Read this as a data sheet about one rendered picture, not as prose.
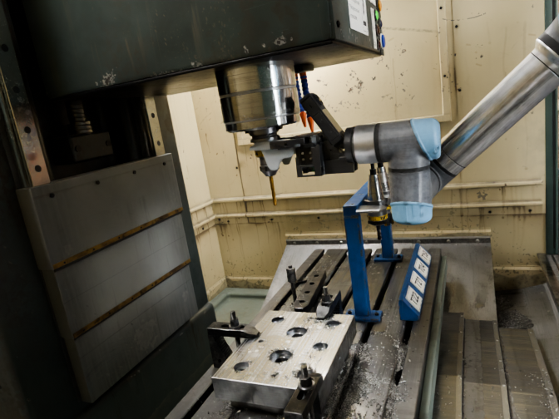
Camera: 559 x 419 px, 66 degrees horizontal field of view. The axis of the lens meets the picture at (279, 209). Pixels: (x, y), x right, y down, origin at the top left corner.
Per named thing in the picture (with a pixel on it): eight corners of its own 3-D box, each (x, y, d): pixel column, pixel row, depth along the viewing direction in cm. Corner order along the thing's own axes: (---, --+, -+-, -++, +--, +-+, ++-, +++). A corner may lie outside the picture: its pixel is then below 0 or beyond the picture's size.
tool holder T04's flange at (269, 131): (257, 140, 95) (255, 128, 94) (284, 136, 93) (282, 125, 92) (245, 144, 89) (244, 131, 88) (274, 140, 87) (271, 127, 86)
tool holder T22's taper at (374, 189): (370, 196, 120) (368, 173, 118) (386, 196, 117) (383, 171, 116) (364, 200, 116) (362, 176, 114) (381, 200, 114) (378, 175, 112)
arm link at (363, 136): (372, 125, 78) (380, 120, 85) (347, 127, 80) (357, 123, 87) (375, 165, 80) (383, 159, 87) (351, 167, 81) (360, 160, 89)
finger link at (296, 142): (269, 150, 84) (314, 145, 83) (268, 142, 84) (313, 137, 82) (273, 147, 89) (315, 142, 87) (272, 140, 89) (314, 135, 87)
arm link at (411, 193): (441, 211, 88) (438, 157, 85) (428, 228, 78) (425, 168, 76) (402, 210, 92) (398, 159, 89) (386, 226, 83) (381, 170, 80)
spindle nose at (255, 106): (244, 128, 100) (234, 74, 98) (310, 119, 95) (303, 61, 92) (211, 135, 86) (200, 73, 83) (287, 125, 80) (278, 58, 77)
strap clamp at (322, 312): (344, 326, 118) (338, 275, 114) (331, 353, 106) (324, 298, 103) (333, 325, 119) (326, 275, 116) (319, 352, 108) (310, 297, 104)
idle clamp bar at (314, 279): (328, 288, 143) (326, 270, 141) (310, 329, 119) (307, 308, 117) (314, 288, 144) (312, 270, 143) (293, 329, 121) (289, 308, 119)
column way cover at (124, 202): (204, 309, 141) (172, 152, 129) (92, 407, 99) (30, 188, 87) (191, 308, 143) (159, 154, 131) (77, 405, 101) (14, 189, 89)
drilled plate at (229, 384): (356, 333, 106) (354, 314, 105) (321, 415, 80) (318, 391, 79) (271, 327, 115) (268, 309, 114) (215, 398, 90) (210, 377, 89)
